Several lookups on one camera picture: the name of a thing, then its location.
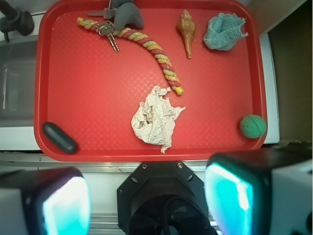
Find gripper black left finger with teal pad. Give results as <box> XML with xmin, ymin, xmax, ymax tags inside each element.
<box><xmin>0</xmin><ymin>167</ymin><xmax>91</xmax><ymax>235</ymax></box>

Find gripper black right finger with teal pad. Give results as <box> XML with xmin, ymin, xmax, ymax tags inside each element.
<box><xmin>204</xmin><ymin>147</ymin><xmax>313</xmax><ymax>235</ymax></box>

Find blue knitted cloth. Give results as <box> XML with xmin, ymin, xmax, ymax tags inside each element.
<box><xmin>203</xmin><ymin>13</ymin><xmax>248</xmax><ymax>51</ymax></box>

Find black oblong stone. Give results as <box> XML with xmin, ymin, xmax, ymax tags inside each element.
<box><xmin>42</xmin><ymin>122</ymin><xmax>78</xmax><ymax>154</ymax></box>

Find green foam ball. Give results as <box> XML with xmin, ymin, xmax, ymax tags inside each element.
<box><xmin>240</xmin><ymin>115</ymin><xmax>267</xmax><ymax>139</ymax></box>

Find crumpled white paper towel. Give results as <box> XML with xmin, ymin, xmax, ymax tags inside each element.
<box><xmin>131</xmin><ymin>86</ymin><xmax>186</xmax><ymax>154</ymax></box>

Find red plastic tray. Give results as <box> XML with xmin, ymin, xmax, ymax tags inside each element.
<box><xmin>34</xmin><ymin>0</ymin><xmax>267</xmax><ymax>162</ymax></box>

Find brown spiral seashell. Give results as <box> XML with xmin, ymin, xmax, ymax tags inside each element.
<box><xmin>177</xmin><ymin>9</ymin><xmax>196</xmax><ymax>59</ymax></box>

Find black clamp knob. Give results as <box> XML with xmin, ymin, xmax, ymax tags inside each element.
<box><xmin>0</xmin><ymin>0</ymin><xmax>35</xmax><ymax>43</ymax></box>

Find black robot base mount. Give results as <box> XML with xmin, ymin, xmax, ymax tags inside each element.
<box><xmin>117</xmin><ymin>162</ymin><xmax>217</xmax><ymax>235</ymax></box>

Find multicolour twisted rope toy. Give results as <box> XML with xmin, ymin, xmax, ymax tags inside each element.
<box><xmin>77</xmin><ymin>17</ymin><xmax>184</xmax><ymax>96</ymax></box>

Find silver keys on ring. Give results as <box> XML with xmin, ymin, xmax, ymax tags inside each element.
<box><xmin>98</xmin><ymin>21</ymin><xmax>119</xmax><ymax>53</ymax></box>

